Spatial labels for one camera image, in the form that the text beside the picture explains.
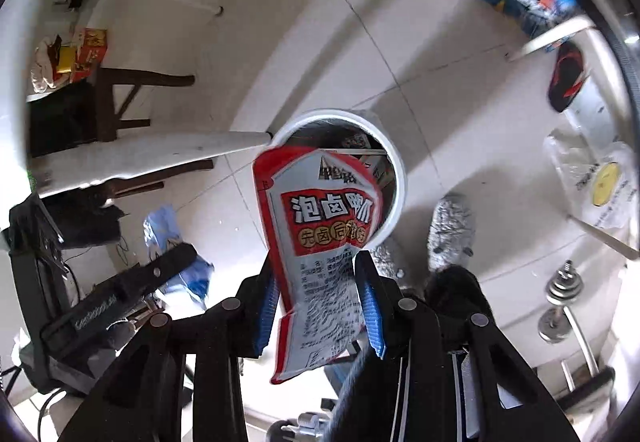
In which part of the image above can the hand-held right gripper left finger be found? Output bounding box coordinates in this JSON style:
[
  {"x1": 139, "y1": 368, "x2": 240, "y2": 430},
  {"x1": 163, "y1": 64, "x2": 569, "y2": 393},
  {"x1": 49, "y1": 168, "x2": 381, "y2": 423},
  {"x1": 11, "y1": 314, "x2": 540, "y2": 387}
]
[{"x1": 57, "y1": 255, "x2": 281, "y2": 442}]

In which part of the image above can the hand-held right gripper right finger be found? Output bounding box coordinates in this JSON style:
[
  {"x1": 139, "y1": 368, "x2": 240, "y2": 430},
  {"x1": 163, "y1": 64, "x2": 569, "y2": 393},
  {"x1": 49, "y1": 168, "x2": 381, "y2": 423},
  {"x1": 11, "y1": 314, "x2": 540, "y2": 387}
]
[{"x1": 353, "y1": 249, "x2": 581, "y2": 442}]

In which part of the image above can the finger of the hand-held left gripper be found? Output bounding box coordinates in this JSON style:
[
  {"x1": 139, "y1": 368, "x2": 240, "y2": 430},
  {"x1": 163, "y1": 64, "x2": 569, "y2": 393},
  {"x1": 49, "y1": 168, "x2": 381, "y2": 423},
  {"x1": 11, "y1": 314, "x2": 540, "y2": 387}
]
[
  {"x1": 102, "y1": 242, "x2": 198, "y2": 305},
  {"x1": 167, "y1": 256, "x2": 216, "y2": 310}
]

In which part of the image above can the red white snack packet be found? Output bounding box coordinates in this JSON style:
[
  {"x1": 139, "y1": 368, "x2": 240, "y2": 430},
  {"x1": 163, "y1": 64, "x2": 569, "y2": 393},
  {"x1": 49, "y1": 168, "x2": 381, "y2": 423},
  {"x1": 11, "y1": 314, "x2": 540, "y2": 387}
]
[{"x1": 252, "y1": 145, "x2": 386, "y2": 385}]

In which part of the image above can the white round waste bin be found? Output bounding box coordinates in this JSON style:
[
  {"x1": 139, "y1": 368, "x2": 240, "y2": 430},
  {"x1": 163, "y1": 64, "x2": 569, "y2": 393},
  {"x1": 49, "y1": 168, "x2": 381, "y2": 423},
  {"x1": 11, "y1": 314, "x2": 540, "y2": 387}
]
[{"x1": 270, "y1": 108, "x2": 408, "y2": 248}]

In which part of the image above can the grey fluffy slipper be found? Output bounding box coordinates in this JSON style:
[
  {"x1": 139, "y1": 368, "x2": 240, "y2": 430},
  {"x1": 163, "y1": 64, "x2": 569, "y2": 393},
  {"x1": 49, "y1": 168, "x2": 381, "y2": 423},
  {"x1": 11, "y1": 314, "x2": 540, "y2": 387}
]
[
  {"x1": 427, "y1": 192, "x2": 476, "y2": 273},
  {"x1": 370, "y1": 242, "x2": 406, "y2": 280}
]

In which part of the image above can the dark wooden chair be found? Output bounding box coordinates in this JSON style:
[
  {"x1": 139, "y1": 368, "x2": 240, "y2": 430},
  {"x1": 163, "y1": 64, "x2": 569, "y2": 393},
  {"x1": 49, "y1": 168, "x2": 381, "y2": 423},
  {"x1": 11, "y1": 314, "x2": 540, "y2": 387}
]
[{"x1": 27, "y1": 67, "x2": 216, "y2": 198}]

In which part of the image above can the metal dumbbell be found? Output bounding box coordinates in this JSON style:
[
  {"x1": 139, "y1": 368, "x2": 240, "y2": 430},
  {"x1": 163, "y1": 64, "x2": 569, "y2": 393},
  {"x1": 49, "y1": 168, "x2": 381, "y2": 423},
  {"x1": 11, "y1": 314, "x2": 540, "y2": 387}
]
[{"x1": 537, "y1": 259, "x2": 601, "y2": 373}]

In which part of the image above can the yellow bin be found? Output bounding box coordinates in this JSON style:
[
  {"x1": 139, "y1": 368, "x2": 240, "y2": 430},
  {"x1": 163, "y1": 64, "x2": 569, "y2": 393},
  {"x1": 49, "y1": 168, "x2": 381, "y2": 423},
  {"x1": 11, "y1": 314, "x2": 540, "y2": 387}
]
[{"x1": 54, "y1": 46, "x2": 78, "y2": 74}]

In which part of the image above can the pile of clothes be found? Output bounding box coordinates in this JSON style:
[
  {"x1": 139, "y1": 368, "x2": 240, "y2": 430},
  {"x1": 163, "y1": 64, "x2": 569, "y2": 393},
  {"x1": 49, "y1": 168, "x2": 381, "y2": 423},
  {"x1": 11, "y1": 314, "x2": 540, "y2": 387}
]
[{"x1": 30, "y1": 36, "x2": 63, "y2": 94}]

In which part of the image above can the red cardboard box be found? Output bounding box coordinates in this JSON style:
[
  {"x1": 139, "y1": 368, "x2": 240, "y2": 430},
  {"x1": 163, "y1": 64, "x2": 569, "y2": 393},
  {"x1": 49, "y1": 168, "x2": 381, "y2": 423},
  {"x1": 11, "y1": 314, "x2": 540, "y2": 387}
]
[{"x1": 70, "y1": 27, "x2": 108, "y2": 83}]

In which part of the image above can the clear bag with yellow disc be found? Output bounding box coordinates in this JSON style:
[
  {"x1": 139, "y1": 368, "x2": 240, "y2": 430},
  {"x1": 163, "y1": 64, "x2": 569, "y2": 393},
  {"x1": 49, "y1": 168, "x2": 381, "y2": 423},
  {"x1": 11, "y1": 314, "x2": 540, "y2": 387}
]
[{"x1": 542, "y1": 127, "x2": 638, "y2": 228}]

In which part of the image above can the black red slipper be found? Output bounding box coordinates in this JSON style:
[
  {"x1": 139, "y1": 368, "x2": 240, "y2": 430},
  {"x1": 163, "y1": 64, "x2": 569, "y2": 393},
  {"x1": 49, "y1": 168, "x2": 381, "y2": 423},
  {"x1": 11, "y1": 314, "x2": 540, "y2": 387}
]
[{"x1": 547, "y1": 41, "x2": 586, "y2": 113}]

